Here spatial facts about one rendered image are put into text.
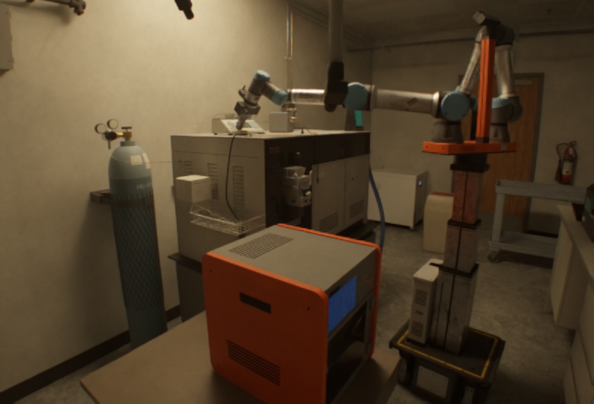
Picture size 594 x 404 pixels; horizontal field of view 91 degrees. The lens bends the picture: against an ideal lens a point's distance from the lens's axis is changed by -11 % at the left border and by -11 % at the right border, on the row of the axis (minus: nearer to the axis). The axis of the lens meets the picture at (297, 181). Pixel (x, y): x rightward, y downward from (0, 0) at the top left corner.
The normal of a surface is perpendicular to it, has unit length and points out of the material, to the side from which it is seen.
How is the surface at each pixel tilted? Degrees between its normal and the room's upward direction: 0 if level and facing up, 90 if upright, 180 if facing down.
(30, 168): 90
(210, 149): 90
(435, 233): 93
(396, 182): 90
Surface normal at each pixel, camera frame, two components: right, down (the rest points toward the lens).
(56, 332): 0.82, 0.11
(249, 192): -0.57, 0.15
